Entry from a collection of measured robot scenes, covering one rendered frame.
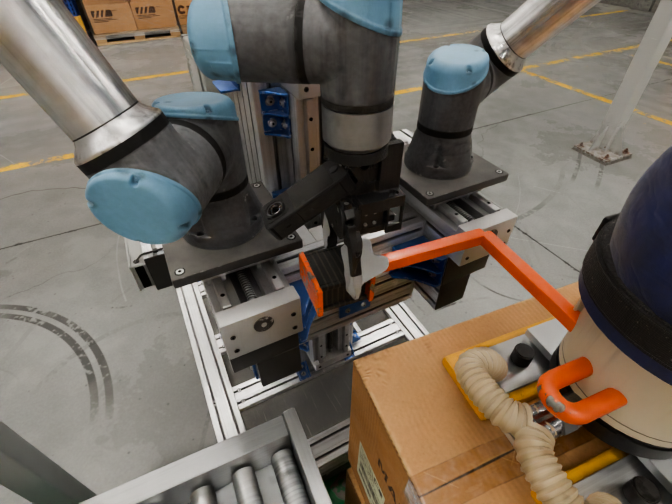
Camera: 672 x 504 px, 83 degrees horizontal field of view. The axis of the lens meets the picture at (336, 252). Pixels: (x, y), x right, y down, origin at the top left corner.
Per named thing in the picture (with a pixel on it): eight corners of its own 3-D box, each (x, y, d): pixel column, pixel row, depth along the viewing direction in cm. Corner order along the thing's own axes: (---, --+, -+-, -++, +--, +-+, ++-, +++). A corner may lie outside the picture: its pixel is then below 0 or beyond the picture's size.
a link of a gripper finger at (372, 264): (396, 298, 51) (390, 234, 48) (355, 310, 50) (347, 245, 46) (385, 288, 54) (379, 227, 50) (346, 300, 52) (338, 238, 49)
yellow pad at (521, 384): (480, 423, 52) (490, 405, 49) (440, 362, 59) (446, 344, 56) (655, 346, 61) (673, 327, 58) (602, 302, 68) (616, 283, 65)
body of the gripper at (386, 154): (401, 235, 49) (413, 147, 41) (339, 251, 46) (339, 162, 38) (375, 203, 54) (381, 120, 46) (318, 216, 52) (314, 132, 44)
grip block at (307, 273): (318, 317, 52) (317, 293, 49) (299, 276, 58) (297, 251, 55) (373, 301, 55) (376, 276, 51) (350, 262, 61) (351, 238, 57)
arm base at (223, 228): (174, 212, 73) (157, 165, 66) (250, 192, 78) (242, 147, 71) (190, 260, 63) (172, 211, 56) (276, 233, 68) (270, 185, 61)
